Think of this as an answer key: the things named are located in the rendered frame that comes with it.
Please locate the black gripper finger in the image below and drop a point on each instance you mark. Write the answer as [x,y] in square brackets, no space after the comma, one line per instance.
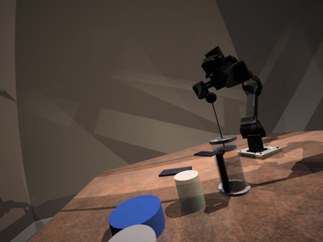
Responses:
[235,76]
[200,90]

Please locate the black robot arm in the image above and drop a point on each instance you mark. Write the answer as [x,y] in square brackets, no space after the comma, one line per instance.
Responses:
[250,126]

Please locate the translucent beige cylinder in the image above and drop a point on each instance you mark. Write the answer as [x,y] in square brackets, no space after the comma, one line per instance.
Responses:
[190,191]

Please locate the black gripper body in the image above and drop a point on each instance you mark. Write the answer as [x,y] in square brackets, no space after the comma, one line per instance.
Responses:
[218,80]

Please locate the glass french press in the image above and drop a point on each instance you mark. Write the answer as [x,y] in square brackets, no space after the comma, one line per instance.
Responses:
[228,161]

